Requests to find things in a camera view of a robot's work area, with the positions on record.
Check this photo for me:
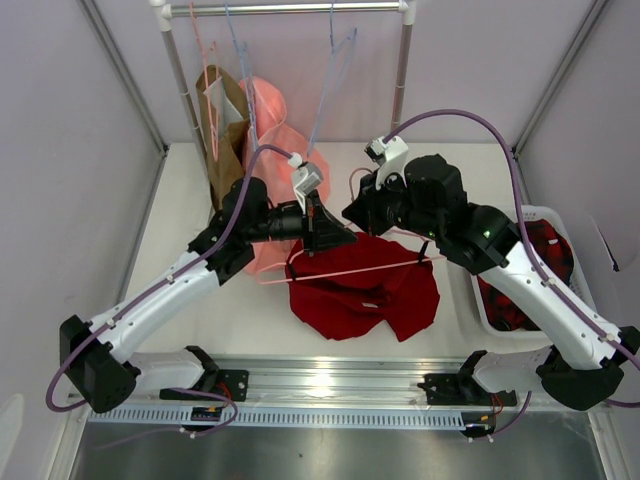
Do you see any red plaid shirt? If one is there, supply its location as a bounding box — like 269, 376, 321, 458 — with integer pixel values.
478, 218, 574, 332

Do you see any blue wire hanger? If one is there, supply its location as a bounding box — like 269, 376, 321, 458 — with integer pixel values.
224, 1, 259, 152
305, 1, 358, 157

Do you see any salmon pink garment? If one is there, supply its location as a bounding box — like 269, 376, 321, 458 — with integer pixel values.
243, 77, 330, 275

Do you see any blue wire hanger left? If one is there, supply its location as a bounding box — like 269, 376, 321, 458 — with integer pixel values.
224, 1, 259, 152

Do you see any white slotted cable duct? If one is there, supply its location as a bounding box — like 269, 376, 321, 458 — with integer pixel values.
89, 404, 466, 431

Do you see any red skirt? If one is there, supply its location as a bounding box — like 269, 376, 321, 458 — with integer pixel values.
285, 233, 440, 342

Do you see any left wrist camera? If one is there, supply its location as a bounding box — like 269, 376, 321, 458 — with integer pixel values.
288, 153, 324, 210

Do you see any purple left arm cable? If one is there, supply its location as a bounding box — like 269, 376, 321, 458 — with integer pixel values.
44, 143, 296, 438

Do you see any blue wire hanger right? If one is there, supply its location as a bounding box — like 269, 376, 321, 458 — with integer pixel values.
305, 1, 358, 157

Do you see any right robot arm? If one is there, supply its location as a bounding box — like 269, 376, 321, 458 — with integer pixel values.
342, 155, 639, 411

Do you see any white laundry basket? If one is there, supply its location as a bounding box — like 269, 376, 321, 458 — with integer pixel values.
471, 205, 595, 340

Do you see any pink wire hanger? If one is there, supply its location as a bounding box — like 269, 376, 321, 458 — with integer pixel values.
189, 1, 220, 162
255, 167, 445, 285

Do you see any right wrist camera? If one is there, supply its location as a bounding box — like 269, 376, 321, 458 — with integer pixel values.
365, 136, 409, 190

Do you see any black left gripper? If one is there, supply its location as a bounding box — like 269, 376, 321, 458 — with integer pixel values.
246, 191, 357, 258

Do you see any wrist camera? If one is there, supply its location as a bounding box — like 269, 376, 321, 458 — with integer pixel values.
288, 153, 324, 210
365, 136, 409, 190

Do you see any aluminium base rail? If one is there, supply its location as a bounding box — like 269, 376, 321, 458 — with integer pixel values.
124, 356, 612, 413

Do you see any metal clothes rack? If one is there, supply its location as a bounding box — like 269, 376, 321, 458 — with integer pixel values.
149, 1, 417, 163

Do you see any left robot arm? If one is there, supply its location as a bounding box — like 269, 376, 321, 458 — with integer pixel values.
59, 177, 357, 413

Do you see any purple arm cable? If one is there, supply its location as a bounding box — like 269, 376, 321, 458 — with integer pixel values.
381, 107, 640, 441
44, 143, 296, 438

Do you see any brown garment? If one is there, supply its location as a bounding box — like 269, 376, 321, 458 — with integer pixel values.
196, 65, 249, 210

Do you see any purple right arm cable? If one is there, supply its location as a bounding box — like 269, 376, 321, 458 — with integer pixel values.
381, 107, 640, 441

